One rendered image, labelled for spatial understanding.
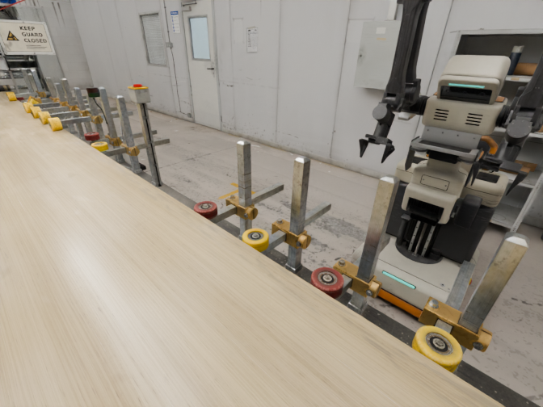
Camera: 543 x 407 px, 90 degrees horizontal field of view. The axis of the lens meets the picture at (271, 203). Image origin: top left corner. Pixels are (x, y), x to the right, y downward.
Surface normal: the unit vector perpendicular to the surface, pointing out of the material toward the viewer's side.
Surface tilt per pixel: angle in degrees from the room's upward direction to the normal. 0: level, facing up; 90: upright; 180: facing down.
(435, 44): 90
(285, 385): 0
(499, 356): 0
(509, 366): 0
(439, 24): 90
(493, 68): 42
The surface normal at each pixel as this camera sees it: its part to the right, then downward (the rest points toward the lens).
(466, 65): -0.44, -0.40
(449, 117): -0.67, 0.47
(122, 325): 0.02, -0.87
